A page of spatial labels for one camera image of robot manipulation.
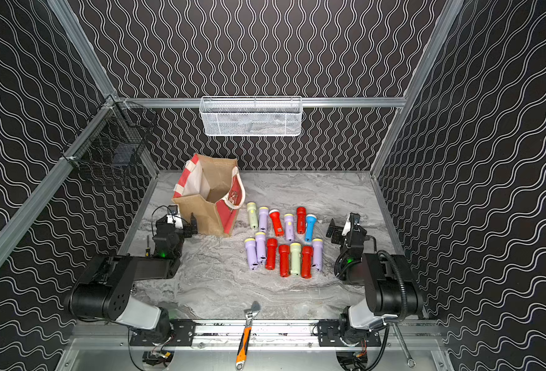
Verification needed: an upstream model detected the jute and red tote bag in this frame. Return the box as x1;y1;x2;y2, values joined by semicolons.
172;154;246;237

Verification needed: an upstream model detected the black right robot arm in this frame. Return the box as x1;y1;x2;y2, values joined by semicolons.
326;213;423;346

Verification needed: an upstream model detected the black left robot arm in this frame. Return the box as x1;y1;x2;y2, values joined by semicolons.
65;205;198;344

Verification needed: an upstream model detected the blue flashlight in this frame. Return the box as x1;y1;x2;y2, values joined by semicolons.
304;214;317;243

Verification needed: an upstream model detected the red flashlight back row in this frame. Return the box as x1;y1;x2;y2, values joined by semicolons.
296;207;307;235

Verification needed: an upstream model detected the pale green flashlight front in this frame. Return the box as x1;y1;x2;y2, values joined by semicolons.
290;242;302;276

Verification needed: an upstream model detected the red flashlight white head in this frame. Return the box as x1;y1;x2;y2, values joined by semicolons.
269;209;285;237

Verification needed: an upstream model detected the pale green flashlight back row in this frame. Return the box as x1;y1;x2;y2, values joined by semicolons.
247;202;258;230

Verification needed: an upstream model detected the purple flashlight back row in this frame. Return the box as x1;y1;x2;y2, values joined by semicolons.
258;207;269;233

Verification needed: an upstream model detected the silver combination wrench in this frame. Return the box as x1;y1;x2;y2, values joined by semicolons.
391;322;416;369

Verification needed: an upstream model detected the yellow black handled file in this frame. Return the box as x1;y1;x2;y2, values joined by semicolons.
145;235;152;258

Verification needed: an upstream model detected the black wire mesh basket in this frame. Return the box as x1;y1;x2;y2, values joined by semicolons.
66;101;157;184

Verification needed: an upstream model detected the orange handled adjustable wrench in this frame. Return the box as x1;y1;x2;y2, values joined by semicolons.
235;301;261;370

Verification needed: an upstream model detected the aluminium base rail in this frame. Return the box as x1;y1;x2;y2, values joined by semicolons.
70;319;443;351

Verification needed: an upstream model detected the white wire mesh basket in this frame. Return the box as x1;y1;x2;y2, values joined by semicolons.
199;96;304;137

